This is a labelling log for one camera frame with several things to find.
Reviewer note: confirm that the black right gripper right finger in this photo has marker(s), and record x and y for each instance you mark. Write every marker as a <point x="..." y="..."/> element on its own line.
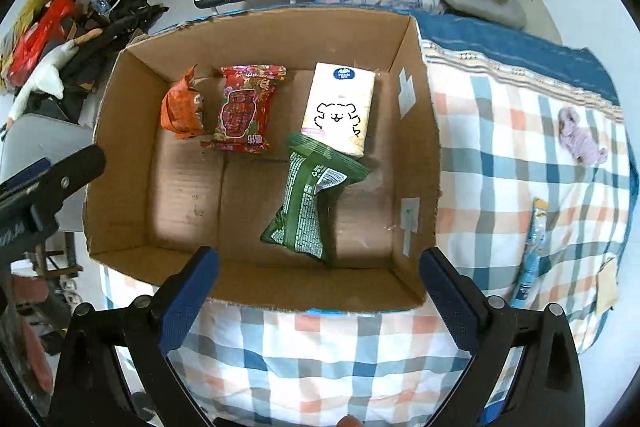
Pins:
<point x="476" y="326"/>

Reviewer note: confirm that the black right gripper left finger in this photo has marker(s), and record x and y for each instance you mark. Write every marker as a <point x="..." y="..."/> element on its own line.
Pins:
<point x="156" y="325"/>

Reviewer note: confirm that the blue snack packet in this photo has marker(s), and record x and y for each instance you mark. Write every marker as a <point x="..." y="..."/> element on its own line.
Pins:
<point x="534" y="244"/>

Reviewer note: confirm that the orange snack packet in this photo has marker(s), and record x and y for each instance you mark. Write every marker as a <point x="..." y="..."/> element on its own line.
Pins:
<point x="181" y="110"/>

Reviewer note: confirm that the red floral wet wipes pack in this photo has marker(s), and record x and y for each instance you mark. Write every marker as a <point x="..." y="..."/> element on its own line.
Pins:
<point x="243" y="115"/>

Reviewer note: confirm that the green snack packet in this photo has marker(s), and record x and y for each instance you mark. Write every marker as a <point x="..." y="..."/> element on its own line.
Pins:
<point x="317" y="174"/>

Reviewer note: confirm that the purple knitted sock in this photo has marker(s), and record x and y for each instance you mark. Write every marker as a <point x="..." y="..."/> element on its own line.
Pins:
<point x="578" y="141"/>

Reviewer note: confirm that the white tissue pack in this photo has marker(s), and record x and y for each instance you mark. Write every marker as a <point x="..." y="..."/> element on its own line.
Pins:
<point x="338" y="107"/>

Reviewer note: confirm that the grey chair at left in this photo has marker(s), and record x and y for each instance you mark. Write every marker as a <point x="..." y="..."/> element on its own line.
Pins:
<point x="33" y="137"/>

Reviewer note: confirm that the white goose plush toy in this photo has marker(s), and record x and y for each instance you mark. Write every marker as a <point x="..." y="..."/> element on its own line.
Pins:
<point x="46" y="75"/>

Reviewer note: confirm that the red plastic bag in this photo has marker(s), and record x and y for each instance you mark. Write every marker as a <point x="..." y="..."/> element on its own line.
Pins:
<point x="39" y="22"/>

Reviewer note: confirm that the plaid checkered table cloth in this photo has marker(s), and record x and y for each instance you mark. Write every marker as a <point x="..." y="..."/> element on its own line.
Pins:
<point x="496" y="95"/>

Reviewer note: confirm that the brown cardboard box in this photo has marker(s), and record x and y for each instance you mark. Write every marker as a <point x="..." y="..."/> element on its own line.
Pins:
<point x="161" y="198"/>

